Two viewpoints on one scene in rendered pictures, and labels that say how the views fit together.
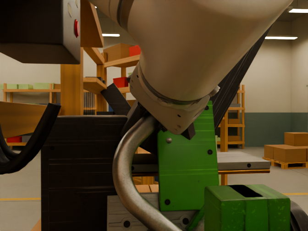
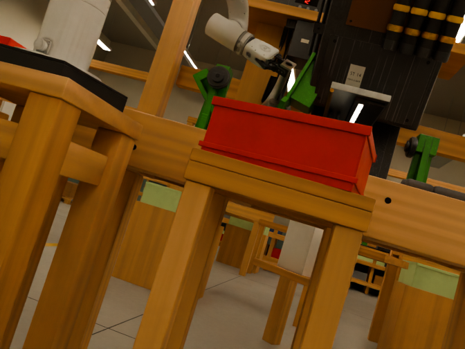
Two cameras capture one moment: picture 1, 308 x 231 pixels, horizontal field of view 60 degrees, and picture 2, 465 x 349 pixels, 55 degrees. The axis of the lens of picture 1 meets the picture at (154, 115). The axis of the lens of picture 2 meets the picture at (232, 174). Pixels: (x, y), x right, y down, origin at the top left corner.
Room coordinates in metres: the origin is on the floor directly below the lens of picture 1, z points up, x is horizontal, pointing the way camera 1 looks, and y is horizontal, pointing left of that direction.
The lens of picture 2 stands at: (0.79, -1.46, 0.69)
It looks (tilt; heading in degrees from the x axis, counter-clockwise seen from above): 6 degrees up; 106
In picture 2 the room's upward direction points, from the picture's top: 17 degrees clockwise
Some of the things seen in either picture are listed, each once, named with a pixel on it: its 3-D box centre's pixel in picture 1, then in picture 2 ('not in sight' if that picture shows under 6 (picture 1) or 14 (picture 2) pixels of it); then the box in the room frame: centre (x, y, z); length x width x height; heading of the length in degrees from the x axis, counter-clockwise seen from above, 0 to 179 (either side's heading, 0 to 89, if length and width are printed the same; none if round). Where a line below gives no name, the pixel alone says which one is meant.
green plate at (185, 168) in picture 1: (183, 150); (306, 88); (0.55, -0.06, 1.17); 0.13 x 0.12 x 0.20; 7
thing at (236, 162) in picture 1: (184, 162); (350, 113); (0.70, -0.08, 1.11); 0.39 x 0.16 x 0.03; 97
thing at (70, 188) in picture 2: not in sight; (68, 191); (-5.30, 7.37, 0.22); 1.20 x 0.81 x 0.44; 96
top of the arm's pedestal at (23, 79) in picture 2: not in sight; (48, 98); (0.10, -0.64, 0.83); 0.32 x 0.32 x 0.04; 0
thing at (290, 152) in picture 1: (294, 149); not in sight; (6.35, -3.36, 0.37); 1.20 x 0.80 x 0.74; 101
